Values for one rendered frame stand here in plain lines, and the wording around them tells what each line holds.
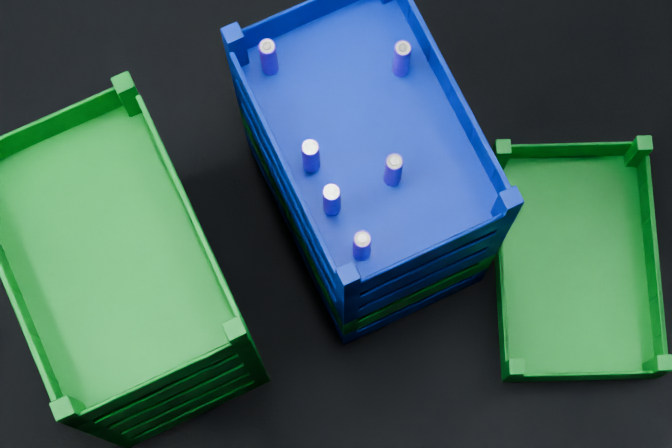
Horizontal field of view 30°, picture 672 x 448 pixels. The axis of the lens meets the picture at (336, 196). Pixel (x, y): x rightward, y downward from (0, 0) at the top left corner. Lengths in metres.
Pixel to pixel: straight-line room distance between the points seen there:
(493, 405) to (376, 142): 0.44
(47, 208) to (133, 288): 0.13
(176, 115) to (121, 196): 0.38
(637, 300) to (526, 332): 0.15
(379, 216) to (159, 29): 0.56
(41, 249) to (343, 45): 0.39
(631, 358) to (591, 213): 0.20
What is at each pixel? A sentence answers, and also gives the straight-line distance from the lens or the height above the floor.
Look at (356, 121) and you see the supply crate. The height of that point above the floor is 0.32.
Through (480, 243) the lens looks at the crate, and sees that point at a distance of 1.37.
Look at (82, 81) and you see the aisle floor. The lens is 1.75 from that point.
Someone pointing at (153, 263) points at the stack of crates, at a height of 0.32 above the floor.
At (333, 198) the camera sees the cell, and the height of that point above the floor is 0.39.
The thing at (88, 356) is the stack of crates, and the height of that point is 0.32.
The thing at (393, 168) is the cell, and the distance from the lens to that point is 1.27.
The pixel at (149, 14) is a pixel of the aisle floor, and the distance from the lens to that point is 1.77.
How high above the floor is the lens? 1.61
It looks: 75 degrees down
